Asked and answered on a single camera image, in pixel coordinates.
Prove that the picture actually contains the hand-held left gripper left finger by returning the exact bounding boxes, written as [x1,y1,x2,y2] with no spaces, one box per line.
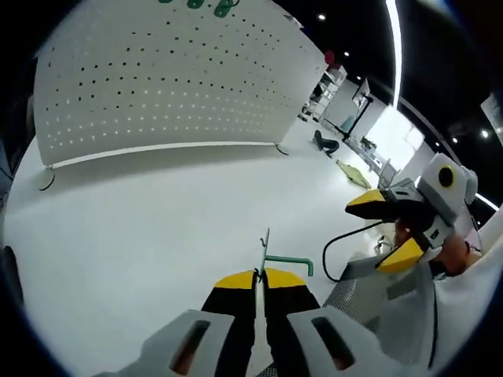
[113,269,259,377]

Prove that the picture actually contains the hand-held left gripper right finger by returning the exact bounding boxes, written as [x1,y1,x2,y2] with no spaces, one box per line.
[261,268,398,377]

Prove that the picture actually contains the white perforated mounting plate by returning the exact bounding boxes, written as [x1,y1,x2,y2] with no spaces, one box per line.
[33,0,330,192]

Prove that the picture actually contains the person's right hand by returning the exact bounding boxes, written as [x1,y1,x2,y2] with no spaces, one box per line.
[392,218,472,280]

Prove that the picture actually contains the yellow-green cloth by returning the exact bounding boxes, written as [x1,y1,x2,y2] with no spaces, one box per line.
[335,159,373,191]

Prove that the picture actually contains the dark grey curved object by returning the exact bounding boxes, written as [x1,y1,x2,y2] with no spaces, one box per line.
[313,130,340,158]

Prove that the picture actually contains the black tripod stand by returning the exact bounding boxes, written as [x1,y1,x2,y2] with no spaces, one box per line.
[324,77,375,143]

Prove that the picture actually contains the white storage rack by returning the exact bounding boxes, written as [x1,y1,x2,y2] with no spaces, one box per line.
[308,64,350,123]

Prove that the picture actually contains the long ceiling light strip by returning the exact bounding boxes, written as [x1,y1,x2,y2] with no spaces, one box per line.
[385,0,403,108]

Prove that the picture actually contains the group of ceiling spotlights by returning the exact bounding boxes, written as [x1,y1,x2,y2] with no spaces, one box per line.
[317,12,490,145]

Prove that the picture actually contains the thin black cable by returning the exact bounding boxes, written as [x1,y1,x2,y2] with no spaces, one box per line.
[429,270,441,368]

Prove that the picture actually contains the thick black gripper cable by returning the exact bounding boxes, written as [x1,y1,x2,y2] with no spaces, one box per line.
[321,221,384,284]

